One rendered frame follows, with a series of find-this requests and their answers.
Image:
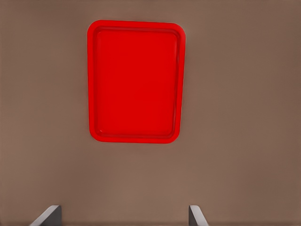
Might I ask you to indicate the red rectangular plastic tray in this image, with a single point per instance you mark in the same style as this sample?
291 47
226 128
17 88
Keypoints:
136 82

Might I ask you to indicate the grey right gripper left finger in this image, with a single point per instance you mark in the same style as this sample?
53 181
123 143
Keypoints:
48 217

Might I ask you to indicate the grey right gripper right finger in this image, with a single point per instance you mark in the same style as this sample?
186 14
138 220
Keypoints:
196 216

